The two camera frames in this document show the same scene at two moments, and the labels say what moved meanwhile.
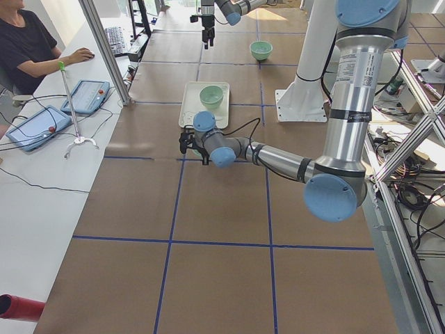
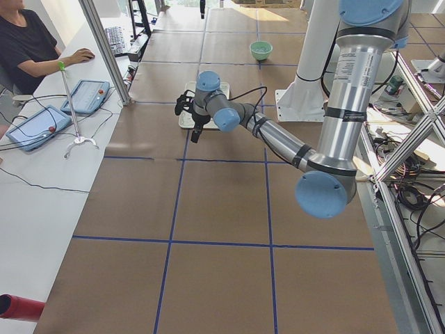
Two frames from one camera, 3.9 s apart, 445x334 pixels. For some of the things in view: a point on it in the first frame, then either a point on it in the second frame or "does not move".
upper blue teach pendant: (88, 97) does not move
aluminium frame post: (90, 12) does not move
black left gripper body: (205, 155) to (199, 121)
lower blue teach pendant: (38, 129) does not move
